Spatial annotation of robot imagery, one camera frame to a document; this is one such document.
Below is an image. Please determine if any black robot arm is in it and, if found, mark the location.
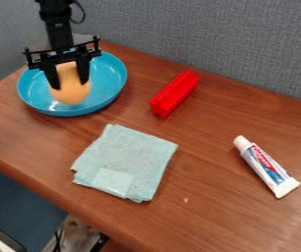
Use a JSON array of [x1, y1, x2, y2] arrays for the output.
[[24, 0, 103, 91]]

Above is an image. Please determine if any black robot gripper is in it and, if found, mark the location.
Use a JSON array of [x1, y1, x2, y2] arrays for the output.
[[24, 22, 103, 90]]

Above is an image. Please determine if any blue plastic plate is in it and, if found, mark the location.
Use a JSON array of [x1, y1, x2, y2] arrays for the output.
[[17, 51, 127, 117]]

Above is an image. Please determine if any yellow egg-shaped ball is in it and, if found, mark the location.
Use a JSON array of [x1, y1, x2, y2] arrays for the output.
[[50, 61, 91, 104]]

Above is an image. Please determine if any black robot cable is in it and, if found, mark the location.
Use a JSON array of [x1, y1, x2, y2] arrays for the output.
[[68, 0, 87, 26]]

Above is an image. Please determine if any white toothpaste tube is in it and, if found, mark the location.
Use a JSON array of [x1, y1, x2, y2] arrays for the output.
[[234, 136, 301, 199]]

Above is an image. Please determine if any light green folded cloth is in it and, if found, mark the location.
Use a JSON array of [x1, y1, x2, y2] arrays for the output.
[[71, 124, 179, 203]]

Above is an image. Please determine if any grey object under table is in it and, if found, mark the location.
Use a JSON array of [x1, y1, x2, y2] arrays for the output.
[[42, 215, 110, 252]]

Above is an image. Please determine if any red plastic block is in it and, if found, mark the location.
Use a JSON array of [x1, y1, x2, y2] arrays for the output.
[[150, 70, 199, 118]]

